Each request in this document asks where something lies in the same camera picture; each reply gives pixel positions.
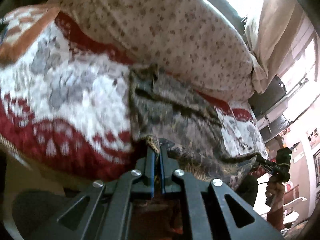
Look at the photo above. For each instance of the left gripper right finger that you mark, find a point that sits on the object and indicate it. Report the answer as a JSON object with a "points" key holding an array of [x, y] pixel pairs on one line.
{"points": [[210, 209]]}

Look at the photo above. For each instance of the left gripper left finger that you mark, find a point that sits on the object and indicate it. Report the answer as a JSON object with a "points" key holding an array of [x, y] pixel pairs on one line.
{"points": [[103, 210]]}

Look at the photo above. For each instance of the dark floral patterned garment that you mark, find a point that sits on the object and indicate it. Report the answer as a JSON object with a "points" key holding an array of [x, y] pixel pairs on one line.
{"points": [[203, 139]]}

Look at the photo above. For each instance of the person's right forearm red sleeve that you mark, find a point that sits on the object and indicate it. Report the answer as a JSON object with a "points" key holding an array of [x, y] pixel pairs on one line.
{"points": [[276, 215]]}

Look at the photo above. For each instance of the person's right hand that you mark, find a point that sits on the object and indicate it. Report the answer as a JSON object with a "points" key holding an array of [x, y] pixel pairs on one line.
{"points": [[275, 193]]}

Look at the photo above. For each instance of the dark shelf unit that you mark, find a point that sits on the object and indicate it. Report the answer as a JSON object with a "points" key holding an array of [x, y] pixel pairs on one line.
{"points": [[269, 108]]}

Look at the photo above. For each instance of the red white floral bedspread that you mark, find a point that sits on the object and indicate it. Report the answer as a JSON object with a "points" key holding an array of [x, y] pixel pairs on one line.
{"points": [[65, 97]]}

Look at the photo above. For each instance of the beige curtain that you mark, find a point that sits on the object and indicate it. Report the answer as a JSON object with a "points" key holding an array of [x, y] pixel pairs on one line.
{"points": [[270, 30]]}

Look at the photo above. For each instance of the pink floral pillow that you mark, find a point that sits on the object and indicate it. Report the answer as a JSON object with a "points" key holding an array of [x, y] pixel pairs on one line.
{"points": [[188, 38]]}

